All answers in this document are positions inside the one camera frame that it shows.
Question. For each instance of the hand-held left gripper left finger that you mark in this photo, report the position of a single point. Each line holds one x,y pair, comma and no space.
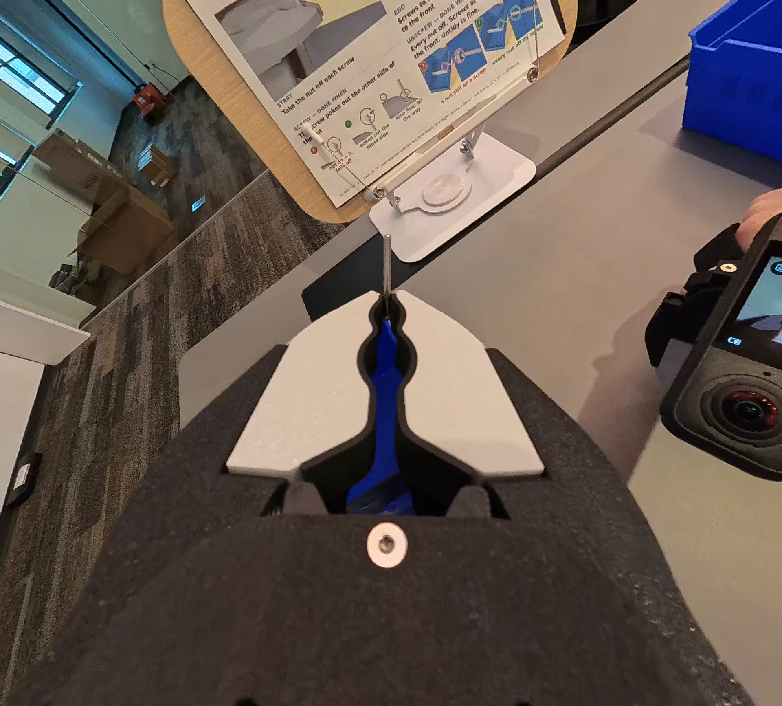
305,406

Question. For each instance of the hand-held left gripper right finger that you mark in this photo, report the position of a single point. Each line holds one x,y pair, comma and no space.
470,406

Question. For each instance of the blue divided plastic bin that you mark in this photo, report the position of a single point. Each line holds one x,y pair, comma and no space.
385,400

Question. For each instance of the silver bolt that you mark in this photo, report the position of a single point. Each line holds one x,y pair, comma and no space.
387,266

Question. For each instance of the person's right hand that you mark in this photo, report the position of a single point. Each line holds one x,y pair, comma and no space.
760,214

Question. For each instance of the white stand base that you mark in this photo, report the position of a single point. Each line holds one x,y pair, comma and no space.
489,180

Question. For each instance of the small brown cardboard box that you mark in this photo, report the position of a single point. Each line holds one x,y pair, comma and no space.
157,164

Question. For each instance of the black floor power box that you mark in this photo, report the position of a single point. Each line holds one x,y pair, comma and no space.
25,477

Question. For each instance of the red floor device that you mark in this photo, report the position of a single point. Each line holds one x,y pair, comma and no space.
146,101

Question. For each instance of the printed instruction sheet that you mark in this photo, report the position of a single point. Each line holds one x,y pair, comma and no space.
342,34

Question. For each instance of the instruction sheet on stand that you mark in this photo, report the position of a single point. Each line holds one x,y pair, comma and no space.
195,46

